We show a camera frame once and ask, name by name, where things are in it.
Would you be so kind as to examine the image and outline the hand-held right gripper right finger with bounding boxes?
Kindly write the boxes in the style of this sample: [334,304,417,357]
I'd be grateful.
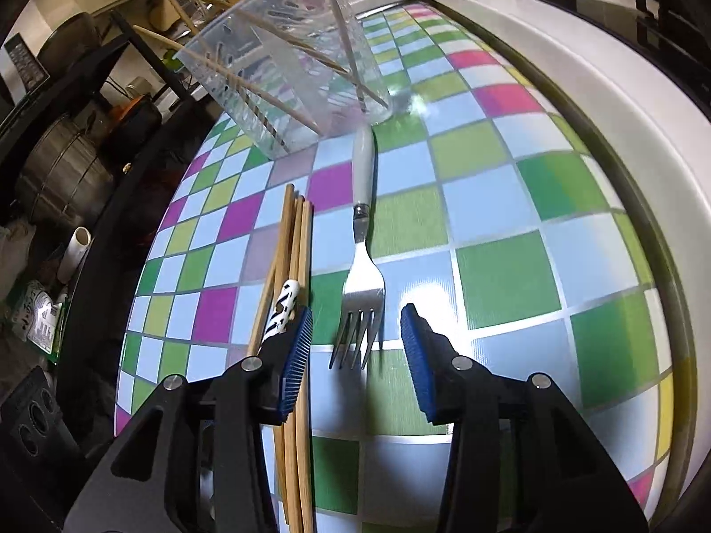
[400,302,651,533]

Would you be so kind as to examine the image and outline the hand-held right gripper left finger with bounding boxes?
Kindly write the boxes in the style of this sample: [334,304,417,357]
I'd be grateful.
[64,305,315,533]

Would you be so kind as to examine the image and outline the steel fork pale handle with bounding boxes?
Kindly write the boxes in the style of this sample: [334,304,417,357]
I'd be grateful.
[329,125,387,372]

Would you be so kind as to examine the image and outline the bundle of wooden chopsticks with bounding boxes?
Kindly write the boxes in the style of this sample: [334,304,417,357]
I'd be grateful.
[246,183,317,533]

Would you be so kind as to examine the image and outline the wooden chopstick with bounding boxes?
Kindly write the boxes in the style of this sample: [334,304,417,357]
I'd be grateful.
[132,25,323,136]
[163,0,350,76]
[350,82,391,109]

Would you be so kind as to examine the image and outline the clear plastic utensil holder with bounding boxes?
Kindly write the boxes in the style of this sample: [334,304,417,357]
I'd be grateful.
[175,0,392,159]

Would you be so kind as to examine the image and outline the white paper roll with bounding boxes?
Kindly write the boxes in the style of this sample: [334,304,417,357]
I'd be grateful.
[57,227,92,284]

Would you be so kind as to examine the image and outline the green packet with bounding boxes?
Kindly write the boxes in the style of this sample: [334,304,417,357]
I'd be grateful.
[25,283,68,356]

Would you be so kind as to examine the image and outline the black box with round holes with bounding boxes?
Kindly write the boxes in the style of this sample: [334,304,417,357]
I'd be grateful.
[0,366,79,456]

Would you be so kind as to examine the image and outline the black pot orange rim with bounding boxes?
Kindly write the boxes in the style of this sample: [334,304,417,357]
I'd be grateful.
[108,97,162,145]

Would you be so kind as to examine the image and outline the large steel pot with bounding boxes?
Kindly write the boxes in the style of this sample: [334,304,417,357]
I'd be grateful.
[16,114,115,223]

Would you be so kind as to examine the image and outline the black shelf rack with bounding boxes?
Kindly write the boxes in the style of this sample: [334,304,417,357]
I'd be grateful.
[0,8,223,401]

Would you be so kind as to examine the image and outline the black gas stove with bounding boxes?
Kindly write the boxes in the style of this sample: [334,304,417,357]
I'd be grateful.
[508,0,711,101]

